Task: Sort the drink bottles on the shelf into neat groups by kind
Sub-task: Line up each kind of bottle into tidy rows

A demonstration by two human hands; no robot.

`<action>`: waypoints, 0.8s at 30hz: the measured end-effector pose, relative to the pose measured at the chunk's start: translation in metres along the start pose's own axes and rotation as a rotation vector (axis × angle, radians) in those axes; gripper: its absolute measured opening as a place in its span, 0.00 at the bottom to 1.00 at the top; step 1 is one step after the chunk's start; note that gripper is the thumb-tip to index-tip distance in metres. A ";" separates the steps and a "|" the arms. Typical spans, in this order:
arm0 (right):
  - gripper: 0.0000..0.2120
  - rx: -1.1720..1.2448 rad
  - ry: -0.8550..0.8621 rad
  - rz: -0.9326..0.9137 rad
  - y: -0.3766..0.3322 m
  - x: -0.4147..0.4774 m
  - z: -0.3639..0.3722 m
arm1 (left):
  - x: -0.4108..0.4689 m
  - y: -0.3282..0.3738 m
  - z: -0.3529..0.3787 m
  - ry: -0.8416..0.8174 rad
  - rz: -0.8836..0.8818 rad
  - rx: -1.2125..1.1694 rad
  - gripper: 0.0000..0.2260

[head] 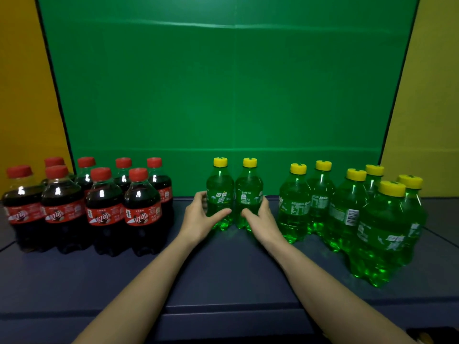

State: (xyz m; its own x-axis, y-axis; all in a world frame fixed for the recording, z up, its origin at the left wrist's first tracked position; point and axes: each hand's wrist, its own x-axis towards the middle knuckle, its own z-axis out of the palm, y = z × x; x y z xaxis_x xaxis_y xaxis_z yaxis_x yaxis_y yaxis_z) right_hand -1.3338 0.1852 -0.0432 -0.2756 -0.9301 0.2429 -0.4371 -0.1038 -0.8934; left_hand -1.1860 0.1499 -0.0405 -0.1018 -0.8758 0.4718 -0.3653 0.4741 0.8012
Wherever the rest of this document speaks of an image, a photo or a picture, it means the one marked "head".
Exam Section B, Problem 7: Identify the green soda bottle yellow cap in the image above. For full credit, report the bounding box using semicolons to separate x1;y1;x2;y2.
235;157;264;232
206;157;236;232

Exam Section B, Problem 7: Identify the person's left hand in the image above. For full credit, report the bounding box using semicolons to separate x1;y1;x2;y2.
178;191;233;246

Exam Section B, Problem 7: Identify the cluster of dark cola bottles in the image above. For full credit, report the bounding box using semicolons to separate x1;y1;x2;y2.
1;157;175;258

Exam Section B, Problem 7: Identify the cluster of green soda bottles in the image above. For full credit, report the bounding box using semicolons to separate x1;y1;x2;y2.
278;160;428;288

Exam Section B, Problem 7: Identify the green backdrop cloth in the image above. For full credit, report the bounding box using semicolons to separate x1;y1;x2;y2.
35;0;421;198

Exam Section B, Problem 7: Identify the person's right forearm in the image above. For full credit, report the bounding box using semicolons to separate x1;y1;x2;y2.
266;237;418;344

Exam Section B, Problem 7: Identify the person's right hand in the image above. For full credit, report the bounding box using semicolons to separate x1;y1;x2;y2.
240;196;286;250

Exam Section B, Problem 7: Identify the person's left forearm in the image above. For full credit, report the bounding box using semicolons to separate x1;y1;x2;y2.
73;234;197;344

